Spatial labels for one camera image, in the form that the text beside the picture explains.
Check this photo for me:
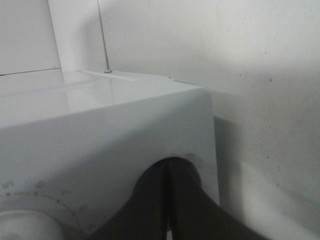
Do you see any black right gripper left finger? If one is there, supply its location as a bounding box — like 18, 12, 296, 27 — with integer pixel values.
88, 159, 168, 240

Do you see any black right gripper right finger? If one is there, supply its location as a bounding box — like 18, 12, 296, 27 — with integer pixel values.
164, 157, 264, 240

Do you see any white microwave oven body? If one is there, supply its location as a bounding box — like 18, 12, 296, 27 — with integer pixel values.
0, 69, 220, 240

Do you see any lower white microwave knob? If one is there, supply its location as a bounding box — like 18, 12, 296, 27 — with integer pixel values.
0, 210, 65, 240

